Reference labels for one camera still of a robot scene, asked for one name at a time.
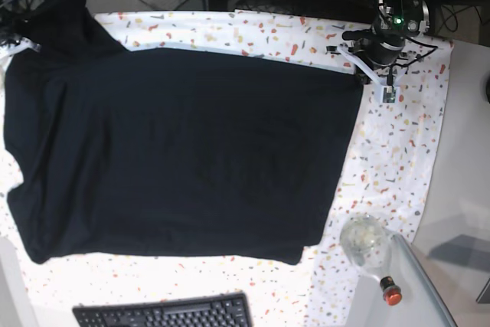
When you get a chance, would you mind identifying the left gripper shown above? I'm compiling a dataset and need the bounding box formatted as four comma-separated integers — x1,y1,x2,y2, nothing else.
325,29,405,70

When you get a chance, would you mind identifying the dark navy t-shirt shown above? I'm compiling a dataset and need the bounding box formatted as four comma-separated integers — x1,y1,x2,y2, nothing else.
4,0,363,265

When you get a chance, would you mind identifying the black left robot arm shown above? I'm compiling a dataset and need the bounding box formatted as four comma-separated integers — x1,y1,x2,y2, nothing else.
342,0,437,70

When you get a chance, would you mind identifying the speckled white tablecloth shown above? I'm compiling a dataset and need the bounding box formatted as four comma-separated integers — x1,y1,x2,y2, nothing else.
1,11,453,326

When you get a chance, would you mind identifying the clear glass bottle red cap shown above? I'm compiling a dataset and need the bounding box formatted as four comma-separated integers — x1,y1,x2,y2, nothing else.
339,214,403,306

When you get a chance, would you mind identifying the black keyboard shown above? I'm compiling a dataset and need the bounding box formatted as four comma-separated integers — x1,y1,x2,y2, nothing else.
72,293,253,327

